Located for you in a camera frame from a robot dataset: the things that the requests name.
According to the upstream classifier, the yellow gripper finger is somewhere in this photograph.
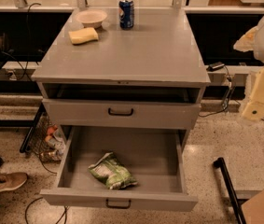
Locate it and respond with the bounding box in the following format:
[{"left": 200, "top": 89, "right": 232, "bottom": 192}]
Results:
[
  {"left": 233, "top": 26, "right": 257, "bottom": 52},
  {"left": 240, "top": 66, "right": 264, "bottom": 122}
]

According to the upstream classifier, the green jalapeno chip bag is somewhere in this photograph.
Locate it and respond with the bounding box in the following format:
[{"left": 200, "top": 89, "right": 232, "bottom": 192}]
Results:
[{"left": 88, "top": 152, "right": 138, "bottom": 189}]

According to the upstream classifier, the open grey middle drawer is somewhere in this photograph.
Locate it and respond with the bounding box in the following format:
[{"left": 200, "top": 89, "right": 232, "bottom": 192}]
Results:
[{"left": 41, "top": 127, "right": 198, "bottom": 212}]

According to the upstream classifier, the grey drawer cabinet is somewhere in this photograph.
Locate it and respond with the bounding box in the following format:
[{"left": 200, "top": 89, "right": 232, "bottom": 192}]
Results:
[{"left": 33, "top": 8, "right": 210, "bottom": 138}]

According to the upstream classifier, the closed grey top drawer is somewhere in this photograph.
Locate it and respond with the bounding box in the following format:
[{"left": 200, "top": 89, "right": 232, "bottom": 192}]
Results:
[{"left": 43, "top": 99, "right": 201, "bottom": 130}]

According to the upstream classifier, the black power adapter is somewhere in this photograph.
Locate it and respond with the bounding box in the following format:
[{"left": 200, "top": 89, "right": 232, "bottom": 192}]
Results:
[{"left": 207, "top": 62, "right": 225, "bottom": 72}]

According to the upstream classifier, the blue soda can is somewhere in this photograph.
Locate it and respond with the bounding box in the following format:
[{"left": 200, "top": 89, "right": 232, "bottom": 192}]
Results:
[{"left": 118, "top": 0, "right": 134, "bottom": 30}]

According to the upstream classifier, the white paper bowl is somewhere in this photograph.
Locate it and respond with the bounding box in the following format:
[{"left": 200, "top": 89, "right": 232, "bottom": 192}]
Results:
[{"left": 75, "top": 9, "right": 107, "bottom": 29}]

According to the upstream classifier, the yellow sponge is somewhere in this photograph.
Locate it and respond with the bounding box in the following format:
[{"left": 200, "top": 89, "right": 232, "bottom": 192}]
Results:
[{"left": 69, "top": 27, "right": 99, "bottom": 45}]

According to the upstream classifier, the black chair leg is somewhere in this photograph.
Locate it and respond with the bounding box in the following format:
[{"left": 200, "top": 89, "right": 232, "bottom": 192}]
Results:
[{"left": 20, "top": 105, "right": 45, "bottom": 153}]

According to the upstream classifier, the tan sneaker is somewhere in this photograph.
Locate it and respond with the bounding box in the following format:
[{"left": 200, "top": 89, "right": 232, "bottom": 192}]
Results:
[{"left": 0, "top": 172, "right": 28, "bottom": 193}]

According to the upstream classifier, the black metal frame leg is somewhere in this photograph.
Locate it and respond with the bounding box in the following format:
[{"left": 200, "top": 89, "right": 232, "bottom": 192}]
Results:
[{"left": 213, "top": 157, "right": 246, "bottom": 224}]

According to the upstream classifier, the wire basket with bottles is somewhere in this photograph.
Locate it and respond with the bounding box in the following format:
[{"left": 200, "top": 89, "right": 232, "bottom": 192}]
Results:
[{"left": 29, "top": 115, "right": 65, "bottom": 162}]

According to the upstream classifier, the black floor cable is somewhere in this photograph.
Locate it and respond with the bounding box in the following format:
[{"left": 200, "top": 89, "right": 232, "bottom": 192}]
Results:
[{"left": 24, "top": 196, "right": 69, "bottom": 224}]

